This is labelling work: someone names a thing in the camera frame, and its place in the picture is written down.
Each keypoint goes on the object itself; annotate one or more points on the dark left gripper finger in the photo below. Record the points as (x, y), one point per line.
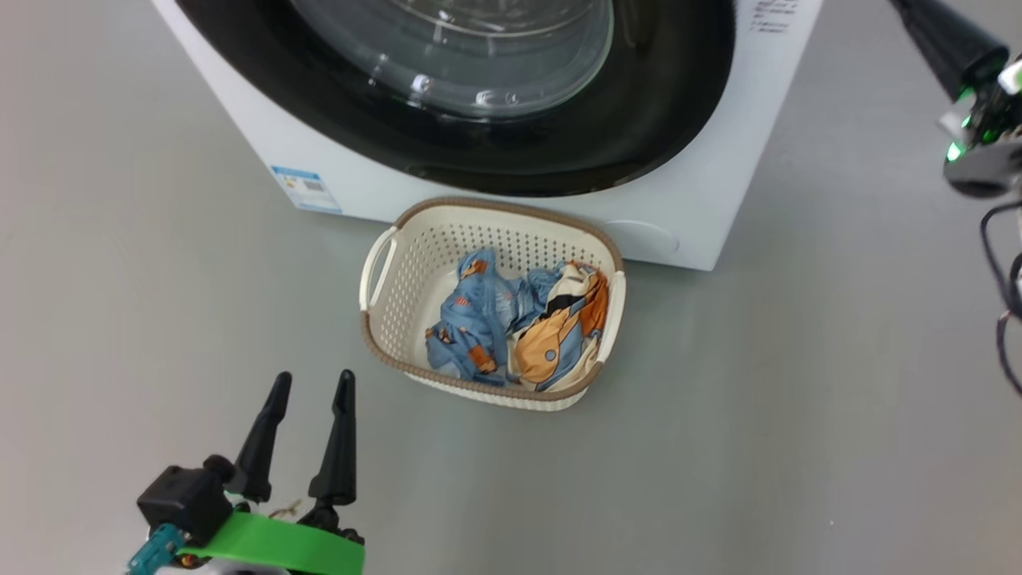
(339, 455)
(259, 447)

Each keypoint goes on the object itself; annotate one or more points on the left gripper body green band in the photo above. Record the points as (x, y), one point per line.
(263, 543)

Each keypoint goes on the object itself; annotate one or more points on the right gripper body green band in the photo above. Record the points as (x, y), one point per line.
(990, 160)

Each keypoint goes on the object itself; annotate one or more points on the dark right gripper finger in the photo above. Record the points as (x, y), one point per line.
(954, 48)

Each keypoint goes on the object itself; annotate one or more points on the blue patterned garment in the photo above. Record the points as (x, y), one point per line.
(471, 319)

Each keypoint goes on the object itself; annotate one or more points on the orange cream blue garment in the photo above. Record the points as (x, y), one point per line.
(551, 343)

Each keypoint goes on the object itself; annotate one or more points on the black round glass washer door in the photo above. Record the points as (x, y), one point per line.
(639, 120)

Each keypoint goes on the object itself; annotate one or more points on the cream perforated laundry basket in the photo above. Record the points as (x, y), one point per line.
(415, 279)

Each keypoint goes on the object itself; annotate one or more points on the white front-load washing machine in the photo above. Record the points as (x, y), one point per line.
(359, 172)

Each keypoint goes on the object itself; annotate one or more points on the blue energy label sticker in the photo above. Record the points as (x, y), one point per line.
(307, 190)

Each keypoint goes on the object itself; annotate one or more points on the round white filter cover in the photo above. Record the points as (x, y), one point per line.
(639, 239)

